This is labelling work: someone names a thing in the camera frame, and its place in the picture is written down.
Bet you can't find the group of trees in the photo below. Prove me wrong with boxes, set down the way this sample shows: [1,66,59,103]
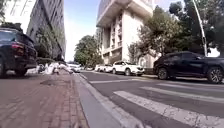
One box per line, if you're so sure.
[127,0,224,58]

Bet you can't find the green tree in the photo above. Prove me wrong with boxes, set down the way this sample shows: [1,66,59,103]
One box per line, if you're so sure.
[73,34,105,70]

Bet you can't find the black car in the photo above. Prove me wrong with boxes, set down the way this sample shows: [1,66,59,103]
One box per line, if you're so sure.
[0,27,39,80]
[152,50,224,85]

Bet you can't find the grey kerb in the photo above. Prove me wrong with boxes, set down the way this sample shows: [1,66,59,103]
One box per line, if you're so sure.
[72,72,148,128]

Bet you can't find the grey asphalt road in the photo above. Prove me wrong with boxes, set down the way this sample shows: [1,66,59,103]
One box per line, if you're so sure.
[79,69,224,128]

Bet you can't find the pale slanted pole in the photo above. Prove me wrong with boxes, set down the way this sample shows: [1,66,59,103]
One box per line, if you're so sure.
[191,0,210,58]

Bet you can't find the red brick path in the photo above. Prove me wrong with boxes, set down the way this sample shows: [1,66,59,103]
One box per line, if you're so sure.
[0,71,90,128]

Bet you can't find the pale building with balconies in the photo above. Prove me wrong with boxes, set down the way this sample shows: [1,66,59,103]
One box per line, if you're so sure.
[95,0,162,70]

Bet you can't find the white car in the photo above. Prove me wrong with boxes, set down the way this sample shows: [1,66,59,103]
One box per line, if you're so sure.
[94,63,114,74]
[111,60,146,77]

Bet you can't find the dark glass building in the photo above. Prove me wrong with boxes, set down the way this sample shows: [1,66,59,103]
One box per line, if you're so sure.
[26,0,67,61]

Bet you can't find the pale tall building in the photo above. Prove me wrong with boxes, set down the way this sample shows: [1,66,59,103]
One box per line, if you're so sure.
[0,0,37,34]

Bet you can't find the white vehicle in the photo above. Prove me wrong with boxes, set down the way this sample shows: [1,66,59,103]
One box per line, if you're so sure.
[67,62,83,74]

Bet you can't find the white crossing stripes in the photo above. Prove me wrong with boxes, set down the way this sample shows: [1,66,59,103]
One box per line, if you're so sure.
[88,76,224,128]

